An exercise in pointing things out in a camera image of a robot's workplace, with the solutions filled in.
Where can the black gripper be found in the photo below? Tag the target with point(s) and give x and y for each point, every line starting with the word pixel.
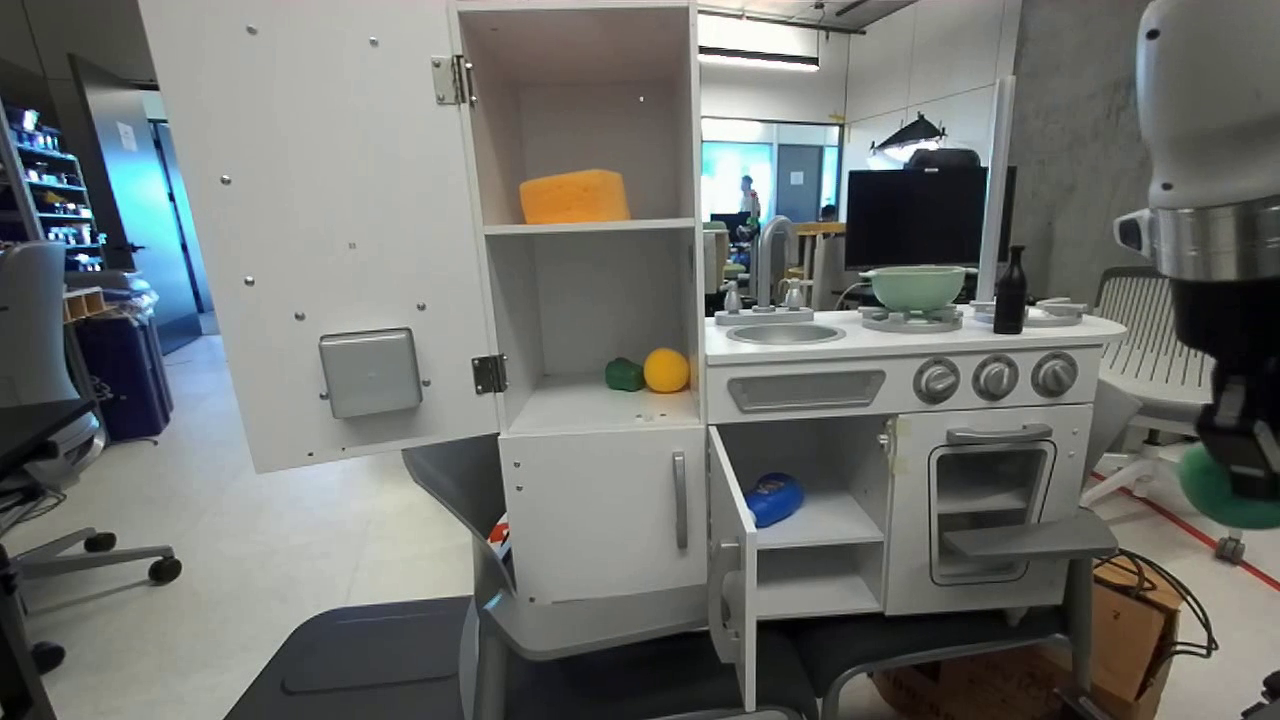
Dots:
pixel 1232 334

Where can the light green object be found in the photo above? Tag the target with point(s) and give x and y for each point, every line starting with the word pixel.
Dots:
pixel 1205 507

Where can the blue plastic bottle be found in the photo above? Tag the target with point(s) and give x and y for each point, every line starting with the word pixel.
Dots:
pixel 776 500

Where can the white sink cabinet door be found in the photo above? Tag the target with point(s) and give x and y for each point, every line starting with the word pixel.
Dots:
pixel 729 575

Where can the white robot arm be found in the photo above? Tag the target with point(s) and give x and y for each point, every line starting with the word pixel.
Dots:
pixel 1205 106

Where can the black bottle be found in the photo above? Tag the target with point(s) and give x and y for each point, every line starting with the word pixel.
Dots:
pixel 1011 293

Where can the white fridge cabinet door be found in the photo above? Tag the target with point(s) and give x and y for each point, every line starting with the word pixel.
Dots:
pixel 601 513

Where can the white toy kitchen cabinet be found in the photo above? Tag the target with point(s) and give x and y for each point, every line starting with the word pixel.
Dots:
pixel 601 305

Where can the tall white cabinet door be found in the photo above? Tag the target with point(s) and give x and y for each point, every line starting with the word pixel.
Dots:
pixel 335 201

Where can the white mesh chair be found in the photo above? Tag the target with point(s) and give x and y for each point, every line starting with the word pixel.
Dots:
pixel 1146 362

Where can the cardboard box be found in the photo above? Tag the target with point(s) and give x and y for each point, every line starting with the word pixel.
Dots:
pixel 1125 626

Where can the gray stove knob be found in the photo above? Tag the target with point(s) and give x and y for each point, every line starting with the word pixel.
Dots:
pixel 1052 375
pixel 996 378
pixel 937 381

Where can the gray bare burner grate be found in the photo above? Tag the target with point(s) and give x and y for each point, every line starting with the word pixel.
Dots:
pixel 1061 308

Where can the gray burner grate under bowl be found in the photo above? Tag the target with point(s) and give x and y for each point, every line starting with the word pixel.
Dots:
pixel 912 321

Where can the light green bowl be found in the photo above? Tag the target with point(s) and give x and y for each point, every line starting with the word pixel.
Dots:
pixel 923 287

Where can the large black monitor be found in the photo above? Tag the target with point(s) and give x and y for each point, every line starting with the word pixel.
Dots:
pixel 923 214

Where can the gray toy faucet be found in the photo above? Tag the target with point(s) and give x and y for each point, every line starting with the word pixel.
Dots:
pixel 792 296

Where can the distant standing person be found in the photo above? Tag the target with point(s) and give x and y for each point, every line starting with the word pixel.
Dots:
pixel 751 205

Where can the yellow toy ball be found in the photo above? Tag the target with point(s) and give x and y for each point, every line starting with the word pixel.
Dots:
pixel 665 370

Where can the green toy ball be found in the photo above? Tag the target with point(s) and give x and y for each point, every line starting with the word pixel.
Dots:
pixel 622 375

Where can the orange sponge block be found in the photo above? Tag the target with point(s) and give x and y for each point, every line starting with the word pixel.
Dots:
pixel 579 196

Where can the blue suitcase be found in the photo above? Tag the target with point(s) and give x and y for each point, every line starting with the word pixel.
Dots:
pixel 121 375

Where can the gray swivel chair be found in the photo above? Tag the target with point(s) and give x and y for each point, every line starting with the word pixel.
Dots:
pixel 34 334

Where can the storage shelf with items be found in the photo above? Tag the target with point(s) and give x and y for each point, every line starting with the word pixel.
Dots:
pixel 45 186

